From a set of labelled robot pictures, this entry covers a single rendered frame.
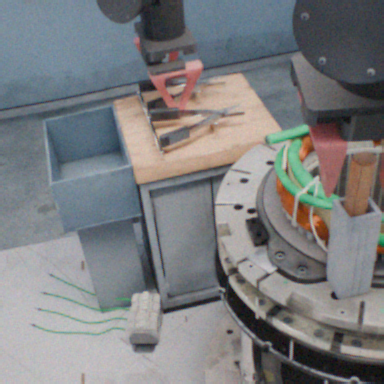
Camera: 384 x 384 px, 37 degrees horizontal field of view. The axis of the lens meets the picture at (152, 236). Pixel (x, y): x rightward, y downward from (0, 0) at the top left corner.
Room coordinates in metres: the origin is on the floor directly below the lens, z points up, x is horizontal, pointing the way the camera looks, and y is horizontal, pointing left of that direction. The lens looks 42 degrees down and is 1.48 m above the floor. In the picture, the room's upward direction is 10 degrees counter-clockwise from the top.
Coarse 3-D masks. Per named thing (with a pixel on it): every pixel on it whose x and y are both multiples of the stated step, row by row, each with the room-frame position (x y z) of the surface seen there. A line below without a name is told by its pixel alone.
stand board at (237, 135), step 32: (160, 96) 0.78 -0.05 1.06; (192, 96) 0.76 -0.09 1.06; (224, 96) 0.74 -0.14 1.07; (256, 96) 0.73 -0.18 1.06; (128, 128) 0.70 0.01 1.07; (160, 128) 0.69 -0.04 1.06; (224, 128) 0.66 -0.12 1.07; (256, 128) 0.65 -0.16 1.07; (160, 160) 0.61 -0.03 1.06; (192, 160) 0.61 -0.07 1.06; (224, 160) 0.61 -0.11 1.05
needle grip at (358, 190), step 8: (360, 152) 0.34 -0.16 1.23; (368, 152) 0.33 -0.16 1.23; (352, 160) 0.33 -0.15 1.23; (360, 160) 0.33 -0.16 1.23; (368, 160) 0.33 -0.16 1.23; (352, 168) 0.33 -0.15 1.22; (360, 168) 0.32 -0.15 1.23; (368, 168) 0.32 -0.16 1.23; (352, 176) 0.33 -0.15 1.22; (360, 176) 0.32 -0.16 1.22; (368, 176) 0.32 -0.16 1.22; (352, 184) 0.33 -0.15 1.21; (360, 184) 0.32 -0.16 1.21; (368, 184) 0.32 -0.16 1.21; (352, 192) 0.33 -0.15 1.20; (360, 192) 0.32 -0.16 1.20; (368, 192) 0.32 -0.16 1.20; (352, 200) 0.33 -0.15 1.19; (360, 200) 0.32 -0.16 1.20; (368, 200) 0.33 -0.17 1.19; (344, 208) 0.33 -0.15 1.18; (352, 208) 0.33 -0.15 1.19; (360, 208) 0.32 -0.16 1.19; (352, 216) 0.33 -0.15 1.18
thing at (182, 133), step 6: (186, 126) 0.63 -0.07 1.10; (168, 132) 0.63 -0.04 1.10; (174, 132) 0.63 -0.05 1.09; (180, 132) 0.63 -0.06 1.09; (186, 132) 0.63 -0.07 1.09; (162, 138) 0.62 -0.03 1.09; (168, 138) 0.62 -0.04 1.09; (174, 138) 0.62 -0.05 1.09; (180, 138) 0.63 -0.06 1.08; (186, 138) 0.63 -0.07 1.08; (162, 144) 0.62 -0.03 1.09; (168, 144) 0.62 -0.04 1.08
